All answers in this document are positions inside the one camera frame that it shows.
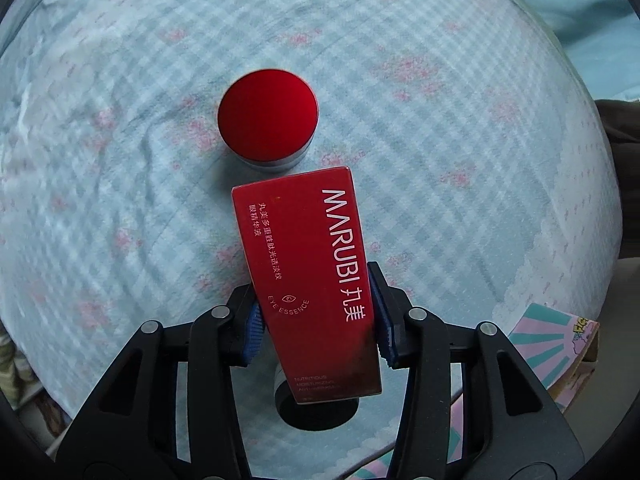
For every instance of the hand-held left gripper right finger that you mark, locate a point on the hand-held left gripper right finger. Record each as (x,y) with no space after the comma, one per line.
(386,332)

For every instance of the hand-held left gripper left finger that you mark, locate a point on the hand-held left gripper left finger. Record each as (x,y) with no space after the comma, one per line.
(252,332)

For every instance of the red rectangular carton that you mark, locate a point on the red rectangular carton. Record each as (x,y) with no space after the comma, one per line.
(300,260)

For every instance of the red lid round jar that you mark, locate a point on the red lid round jar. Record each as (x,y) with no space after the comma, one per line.
(267,110)

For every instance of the folded bedding stack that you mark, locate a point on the folded bedding stack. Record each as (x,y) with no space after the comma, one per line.
(9,365)

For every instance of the checked light blue bedsheet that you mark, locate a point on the checked light blue bedsheet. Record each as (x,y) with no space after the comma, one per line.
(125,110)

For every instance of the brown curtain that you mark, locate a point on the brown curtain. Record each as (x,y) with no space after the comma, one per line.
(622,120)

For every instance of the light blue hanging cloth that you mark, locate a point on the light blue hanging cloth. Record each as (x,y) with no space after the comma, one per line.
(595,15)

